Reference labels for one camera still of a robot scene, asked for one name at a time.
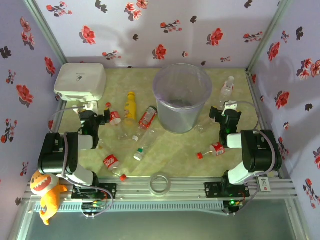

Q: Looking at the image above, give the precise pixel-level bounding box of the black controller box green light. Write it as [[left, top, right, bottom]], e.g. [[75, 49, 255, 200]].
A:
[[223, 199, 245, 216]]

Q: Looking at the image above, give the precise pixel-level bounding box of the small circuit board with wires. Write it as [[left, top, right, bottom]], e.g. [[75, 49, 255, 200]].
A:
[[81, 199, 111, 212]]

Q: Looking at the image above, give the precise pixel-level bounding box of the translucent grey plastic bin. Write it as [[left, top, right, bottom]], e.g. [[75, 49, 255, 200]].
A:
[[152, 63, 213, 134]]

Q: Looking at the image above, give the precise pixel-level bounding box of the clear bottle green ring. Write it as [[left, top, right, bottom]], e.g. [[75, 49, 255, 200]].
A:
[[133, 128, 161, 161]]

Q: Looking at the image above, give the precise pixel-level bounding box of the clear water bottle white cap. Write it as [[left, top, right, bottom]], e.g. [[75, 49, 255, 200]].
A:
[[219, 76, 236, 106]]

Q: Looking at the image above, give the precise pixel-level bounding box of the grey left arm cable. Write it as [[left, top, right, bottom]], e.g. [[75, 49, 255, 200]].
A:
[[46, 106, 115, 220]]

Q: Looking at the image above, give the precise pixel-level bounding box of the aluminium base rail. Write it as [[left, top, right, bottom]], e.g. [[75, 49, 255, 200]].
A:
[[24, 176, 299, 201]]

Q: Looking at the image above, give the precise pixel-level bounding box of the crushed bottle red label white cap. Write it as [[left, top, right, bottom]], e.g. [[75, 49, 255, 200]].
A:
[[131, 105, 159, 142]]

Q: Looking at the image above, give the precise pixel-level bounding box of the cola bottle red label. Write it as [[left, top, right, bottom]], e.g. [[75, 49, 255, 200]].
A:
[[103, 154, 128, 182], [196, 141, 226, 160], [104, 101, 131, 141]]

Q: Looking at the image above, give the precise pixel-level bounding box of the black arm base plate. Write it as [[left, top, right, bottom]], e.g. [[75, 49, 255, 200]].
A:
[[71, 183, 118, 200], [204, 181, 251, 198]]

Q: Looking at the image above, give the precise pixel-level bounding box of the grey right arm cable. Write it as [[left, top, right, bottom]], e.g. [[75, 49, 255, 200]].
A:
[[224, 100, 277, 216]]

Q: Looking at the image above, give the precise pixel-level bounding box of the orange plush toy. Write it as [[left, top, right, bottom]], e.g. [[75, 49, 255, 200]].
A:
[[29, 169, 69, 226]]

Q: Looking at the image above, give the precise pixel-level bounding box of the aluminium frame post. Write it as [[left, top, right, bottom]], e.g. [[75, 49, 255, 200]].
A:
[[245, 0, 294, 72], [22, 0, 68, 65]]

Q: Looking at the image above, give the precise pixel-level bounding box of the white tag red mark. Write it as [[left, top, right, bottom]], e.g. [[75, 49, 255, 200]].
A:
[[257, 176, 272, 193]]

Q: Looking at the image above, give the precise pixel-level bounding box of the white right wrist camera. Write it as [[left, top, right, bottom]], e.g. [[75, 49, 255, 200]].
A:
[[223, 100, 238, 111]]

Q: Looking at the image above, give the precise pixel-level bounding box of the yellow plastic bottle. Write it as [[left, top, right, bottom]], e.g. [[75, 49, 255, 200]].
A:
[[123, 91, 138, 126]]

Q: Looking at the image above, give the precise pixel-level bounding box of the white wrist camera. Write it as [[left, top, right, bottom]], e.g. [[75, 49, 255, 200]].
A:
[[223, 100, 238, 111], [80, 101, 98, 113]]

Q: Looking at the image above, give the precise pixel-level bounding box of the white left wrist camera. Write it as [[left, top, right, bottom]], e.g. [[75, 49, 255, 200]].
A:
[[80, 101, 98, 113]]

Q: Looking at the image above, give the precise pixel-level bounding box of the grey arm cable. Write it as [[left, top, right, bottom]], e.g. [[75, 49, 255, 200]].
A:
[[224, 100, 277, 216], [46, 106, 115, 220]]

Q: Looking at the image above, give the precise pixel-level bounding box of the white plastic case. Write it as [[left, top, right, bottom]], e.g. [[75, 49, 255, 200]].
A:
[[53, 62, 107, 102]]

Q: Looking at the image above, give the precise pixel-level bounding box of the white slotted cable duct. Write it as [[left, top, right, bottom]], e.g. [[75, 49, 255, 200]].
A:
[[33, 201, 225, 214]]

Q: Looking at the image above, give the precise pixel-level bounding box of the clear tape roll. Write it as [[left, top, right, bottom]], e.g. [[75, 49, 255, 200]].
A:
[[149, 171, 172, 196]]

